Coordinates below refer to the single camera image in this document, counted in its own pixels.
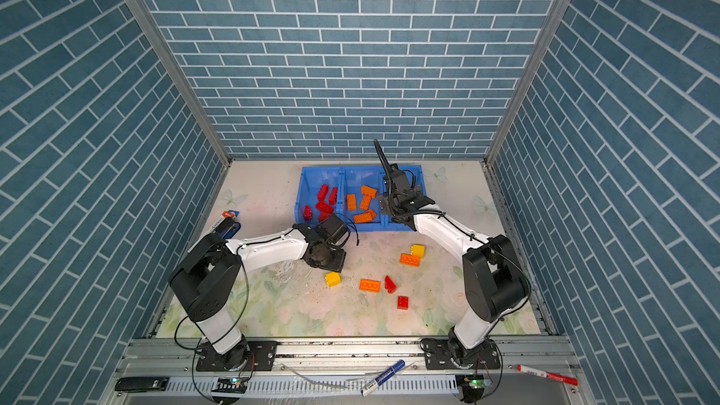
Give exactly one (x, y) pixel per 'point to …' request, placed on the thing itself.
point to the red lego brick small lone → (403, 303)
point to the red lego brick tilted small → (390, 285)
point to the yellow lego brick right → (418, 250)
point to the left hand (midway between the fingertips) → (343, 267)
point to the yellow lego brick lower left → (333, 278)
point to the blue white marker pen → (372, 385)
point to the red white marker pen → (548, 375)
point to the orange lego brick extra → (366, 202)
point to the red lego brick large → (333, 196)
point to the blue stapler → (232, 232)
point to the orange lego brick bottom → (352, 203)
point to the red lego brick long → (322, 192)
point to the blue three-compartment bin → (352, 190)
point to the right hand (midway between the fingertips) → (402, 195)
